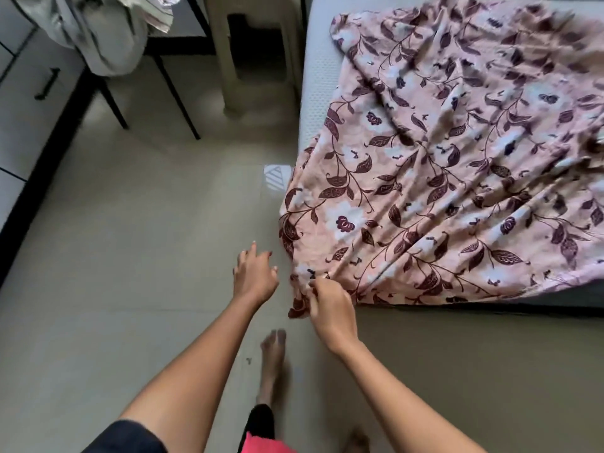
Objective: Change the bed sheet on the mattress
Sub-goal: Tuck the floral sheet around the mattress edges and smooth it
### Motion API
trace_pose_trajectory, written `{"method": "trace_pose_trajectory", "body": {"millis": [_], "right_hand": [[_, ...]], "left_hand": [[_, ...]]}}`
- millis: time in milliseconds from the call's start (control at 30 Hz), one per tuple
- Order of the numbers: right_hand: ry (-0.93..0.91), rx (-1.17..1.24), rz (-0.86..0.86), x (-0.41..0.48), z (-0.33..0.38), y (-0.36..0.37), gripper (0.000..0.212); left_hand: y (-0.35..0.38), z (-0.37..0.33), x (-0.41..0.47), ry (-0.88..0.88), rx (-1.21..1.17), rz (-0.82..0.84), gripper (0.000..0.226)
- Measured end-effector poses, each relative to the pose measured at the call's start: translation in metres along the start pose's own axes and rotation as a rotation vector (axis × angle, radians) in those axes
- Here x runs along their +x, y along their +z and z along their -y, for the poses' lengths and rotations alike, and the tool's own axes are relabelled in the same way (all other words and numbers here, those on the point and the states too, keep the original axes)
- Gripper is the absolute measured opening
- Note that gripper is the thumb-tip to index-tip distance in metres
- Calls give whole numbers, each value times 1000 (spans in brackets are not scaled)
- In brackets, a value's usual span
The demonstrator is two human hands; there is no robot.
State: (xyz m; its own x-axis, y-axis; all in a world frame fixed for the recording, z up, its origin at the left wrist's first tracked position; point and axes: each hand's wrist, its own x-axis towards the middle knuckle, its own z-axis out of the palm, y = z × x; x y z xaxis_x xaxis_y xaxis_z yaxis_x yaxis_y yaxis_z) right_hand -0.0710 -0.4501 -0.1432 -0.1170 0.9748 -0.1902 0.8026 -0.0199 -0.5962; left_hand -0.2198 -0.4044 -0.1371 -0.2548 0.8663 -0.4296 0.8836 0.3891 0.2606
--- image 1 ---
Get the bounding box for person's pink garment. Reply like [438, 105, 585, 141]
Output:
[239, 431, 298, 453]

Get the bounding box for brown chair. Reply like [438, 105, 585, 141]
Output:
[94, 0, 218, 141]

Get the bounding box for pink floral bed sheet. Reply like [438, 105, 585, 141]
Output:
[277, 0, 604, 320]

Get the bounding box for person's left hand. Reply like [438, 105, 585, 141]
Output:
[232, 240, 280, 307]

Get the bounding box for person's black trousers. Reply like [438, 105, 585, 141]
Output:
[235, 403, 277, 453]

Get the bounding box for brown striped patchwork blanket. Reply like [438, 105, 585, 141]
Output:
[14, 0, 187, 79]

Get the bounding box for person's left forearm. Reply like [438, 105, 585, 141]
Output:
[118, 294, 267, 453]

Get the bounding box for person's left foot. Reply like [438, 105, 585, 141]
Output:
[254, 328, 289, 411]

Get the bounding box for person's right forearm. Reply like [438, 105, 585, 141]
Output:
[337, 339, 489, 453]

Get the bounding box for white textured mattress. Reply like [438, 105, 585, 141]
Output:
[296, 0, 604, 316]

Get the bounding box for person's right hand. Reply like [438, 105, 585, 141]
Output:
[306, 273, 362, 359]

